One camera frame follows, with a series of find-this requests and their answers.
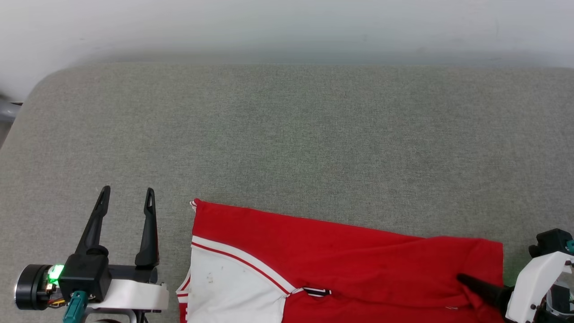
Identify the grey fabric sofa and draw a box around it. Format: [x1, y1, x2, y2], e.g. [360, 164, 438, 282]
[0, 63, 574, 323]

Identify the white left camera bracket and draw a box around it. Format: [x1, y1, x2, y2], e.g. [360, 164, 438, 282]
[87, 278, 169, 313]

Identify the red and white shirt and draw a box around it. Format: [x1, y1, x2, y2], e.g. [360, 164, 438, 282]
[176, 198, 505, 323]

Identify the grey rounded object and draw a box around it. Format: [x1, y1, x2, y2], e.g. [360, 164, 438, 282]
[0, 93, 23, 125]

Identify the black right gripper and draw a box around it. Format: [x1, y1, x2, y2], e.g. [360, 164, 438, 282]
[457, 269, 574, 323]

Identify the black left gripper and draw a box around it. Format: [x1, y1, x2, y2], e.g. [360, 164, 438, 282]
[15, 185, 160, 311]

